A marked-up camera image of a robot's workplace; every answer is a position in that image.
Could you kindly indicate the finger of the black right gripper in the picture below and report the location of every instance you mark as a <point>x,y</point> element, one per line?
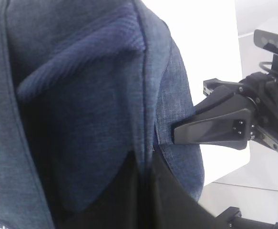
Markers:
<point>229,130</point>
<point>224,103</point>

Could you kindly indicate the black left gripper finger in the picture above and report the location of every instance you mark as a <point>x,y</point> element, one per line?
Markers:
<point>165,205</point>

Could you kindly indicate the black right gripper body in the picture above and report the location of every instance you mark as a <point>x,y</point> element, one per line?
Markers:
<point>262,90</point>

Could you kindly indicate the dark navy zippered lunch bag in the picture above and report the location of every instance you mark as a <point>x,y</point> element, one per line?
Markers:
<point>82,84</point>

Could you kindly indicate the silver wrist camera on right gripper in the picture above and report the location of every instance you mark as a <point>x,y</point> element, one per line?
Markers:
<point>268,41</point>

